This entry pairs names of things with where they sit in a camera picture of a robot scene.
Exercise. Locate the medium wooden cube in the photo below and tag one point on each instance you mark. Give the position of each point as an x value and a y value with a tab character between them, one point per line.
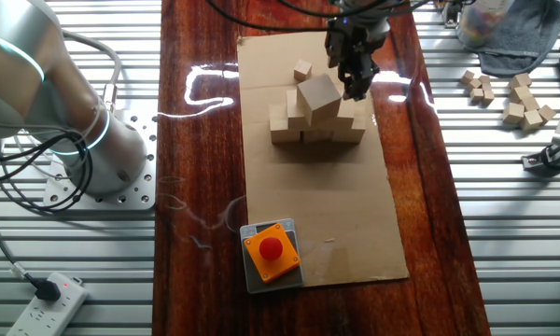
547	113
530	103
531	120
513	113
519	93
302	70
520	80

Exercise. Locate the jar with colourful contents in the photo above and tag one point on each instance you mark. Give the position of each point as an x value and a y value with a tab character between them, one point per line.
483	23

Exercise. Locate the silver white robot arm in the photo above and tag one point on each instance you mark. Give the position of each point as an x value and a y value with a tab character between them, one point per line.
23	84

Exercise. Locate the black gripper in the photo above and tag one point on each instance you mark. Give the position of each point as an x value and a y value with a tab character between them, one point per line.
359	37

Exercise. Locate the reddish wood grain board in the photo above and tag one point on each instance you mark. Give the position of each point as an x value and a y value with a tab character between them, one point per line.
196	186

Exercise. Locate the small wooden cube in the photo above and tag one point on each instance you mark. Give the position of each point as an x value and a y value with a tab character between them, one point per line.
488	96
474	84
476	95
467	76
485	80

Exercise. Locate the orange emergency stop button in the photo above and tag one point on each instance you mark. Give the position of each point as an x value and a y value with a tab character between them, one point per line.
270	249

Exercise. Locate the brown cardboard sheet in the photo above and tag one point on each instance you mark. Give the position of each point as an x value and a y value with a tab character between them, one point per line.
336	210

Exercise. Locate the black power plug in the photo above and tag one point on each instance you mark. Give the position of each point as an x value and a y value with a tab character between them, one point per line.
49	290

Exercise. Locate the metal camera stand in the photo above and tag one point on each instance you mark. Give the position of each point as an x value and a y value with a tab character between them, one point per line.
541	163

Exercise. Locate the silver robot mounting plate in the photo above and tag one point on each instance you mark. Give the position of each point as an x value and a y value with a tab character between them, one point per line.
140	140

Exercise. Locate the white power strip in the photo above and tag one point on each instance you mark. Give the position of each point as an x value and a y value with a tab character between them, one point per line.
51	317

